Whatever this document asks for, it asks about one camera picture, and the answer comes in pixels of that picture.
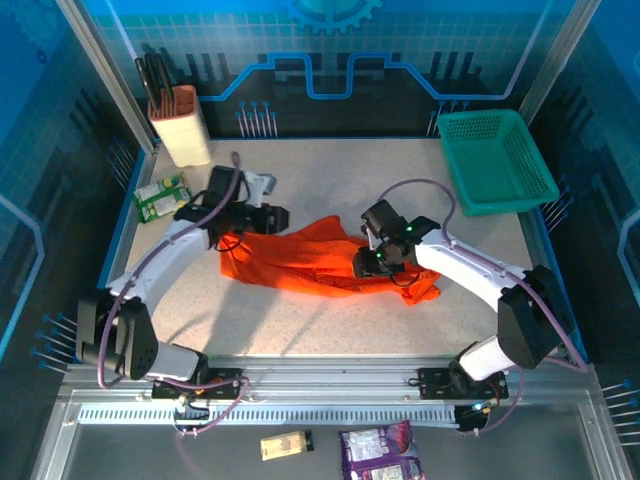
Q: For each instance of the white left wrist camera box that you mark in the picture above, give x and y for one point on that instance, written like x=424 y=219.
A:
x=260 y=185

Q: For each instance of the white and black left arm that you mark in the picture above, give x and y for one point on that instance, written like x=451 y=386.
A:
x=160 y=260

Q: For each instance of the orange t-shirt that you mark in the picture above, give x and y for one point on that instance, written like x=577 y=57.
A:
x=300 y=260

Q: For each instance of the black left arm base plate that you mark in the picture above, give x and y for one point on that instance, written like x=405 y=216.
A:
x=220 y=385

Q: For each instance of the aluminium frame rail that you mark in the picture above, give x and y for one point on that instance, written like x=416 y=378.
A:
x=325 y=375

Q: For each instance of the teal plastic basket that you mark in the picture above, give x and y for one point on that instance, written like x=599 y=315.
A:
x=495 y=160

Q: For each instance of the green snack packet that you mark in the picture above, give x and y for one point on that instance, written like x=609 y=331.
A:
x=162 y=197

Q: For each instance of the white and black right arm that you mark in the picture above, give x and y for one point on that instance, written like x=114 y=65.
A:
x=465 y=262

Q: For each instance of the aluminium frame post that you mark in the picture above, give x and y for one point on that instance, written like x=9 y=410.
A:
x=107 y=75
x=557 y=65

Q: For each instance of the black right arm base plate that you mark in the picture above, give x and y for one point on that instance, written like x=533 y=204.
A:
x=435 y=382

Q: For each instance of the cream box with black cap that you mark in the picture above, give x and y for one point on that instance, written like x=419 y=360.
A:
x=285 y=445

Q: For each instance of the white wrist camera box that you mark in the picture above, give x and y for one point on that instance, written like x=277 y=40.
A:
x=366 y=234
x=260 y=185

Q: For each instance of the cream knife block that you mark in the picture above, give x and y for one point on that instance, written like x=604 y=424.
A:
x=185 y=140

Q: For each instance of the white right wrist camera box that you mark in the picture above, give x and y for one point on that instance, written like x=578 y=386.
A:
x=366 y=234

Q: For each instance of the purple snack bag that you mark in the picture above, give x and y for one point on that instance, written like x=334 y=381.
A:
x=382 y=450

